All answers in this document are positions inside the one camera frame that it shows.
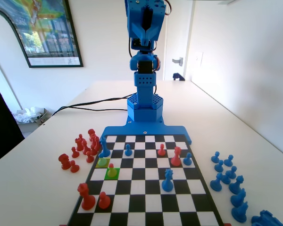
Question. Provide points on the black white chessboard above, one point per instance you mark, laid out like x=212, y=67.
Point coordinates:
x=143, y=188

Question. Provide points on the white door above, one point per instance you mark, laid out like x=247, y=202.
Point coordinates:
x=177, y=35

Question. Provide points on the crumpled white plastic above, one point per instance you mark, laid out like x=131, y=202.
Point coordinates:
x=26, y=115

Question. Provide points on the black chair back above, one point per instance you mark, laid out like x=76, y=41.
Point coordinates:
x=2, y=129

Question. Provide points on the grey cardboard box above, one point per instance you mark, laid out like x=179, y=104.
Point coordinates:
x=46, y=114

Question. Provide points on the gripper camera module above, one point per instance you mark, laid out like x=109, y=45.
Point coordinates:
x=136, y=42

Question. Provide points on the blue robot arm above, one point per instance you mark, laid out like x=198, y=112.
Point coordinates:
x=144, y=82

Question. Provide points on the small blue printed part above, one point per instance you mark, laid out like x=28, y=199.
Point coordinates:
x=178, y=76

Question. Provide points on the framed wall poster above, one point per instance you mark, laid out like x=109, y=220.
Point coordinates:
x=37, y=35

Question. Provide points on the blue chess knight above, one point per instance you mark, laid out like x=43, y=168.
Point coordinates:
x=240, y=213
x=238, y=199

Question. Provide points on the tall red chess piece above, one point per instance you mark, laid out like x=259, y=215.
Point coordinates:
x=87, y=201
x=176, y=160

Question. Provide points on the tall blue chess piece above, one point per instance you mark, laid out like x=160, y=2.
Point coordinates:
x=167, y=184
x=105, y=150

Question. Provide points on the red chess pawn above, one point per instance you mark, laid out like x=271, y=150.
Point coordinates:
x=75, y=153
x=111, y=173
x=74, y=167
x=104, y=202
x=89, y=158
x=161, y=151

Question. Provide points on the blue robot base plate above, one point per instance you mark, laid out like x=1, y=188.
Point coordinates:
x=143, y=129

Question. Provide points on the red chess rook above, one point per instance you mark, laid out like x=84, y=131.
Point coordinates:
x=64, y=162

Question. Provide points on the blue chess bishop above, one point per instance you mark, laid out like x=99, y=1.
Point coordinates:
x=235, y=186

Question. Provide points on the blue chess pawn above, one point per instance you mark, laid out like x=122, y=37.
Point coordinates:
x=128, y=151
x=217, y=183
x=215, y=158
x=226, y=178
x=228, y=161
x=187, y=160
x=232, y=173
x=218, y=167

